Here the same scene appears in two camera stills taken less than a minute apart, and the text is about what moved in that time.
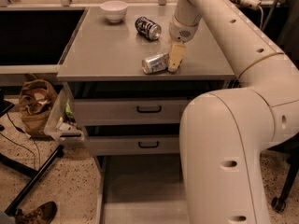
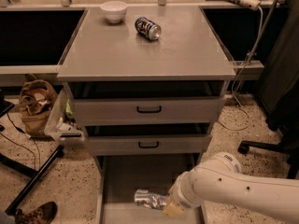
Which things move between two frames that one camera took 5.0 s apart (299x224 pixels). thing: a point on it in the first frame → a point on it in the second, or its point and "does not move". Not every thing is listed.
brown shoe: [43, 214] does not move
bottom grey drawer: [142, 189] does not move
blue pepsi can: [148, 28] does not move
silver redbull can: [155, 63] → [143, 197]
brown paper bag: [35, 100] does not move
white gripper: [181, 32] → [179, 195]
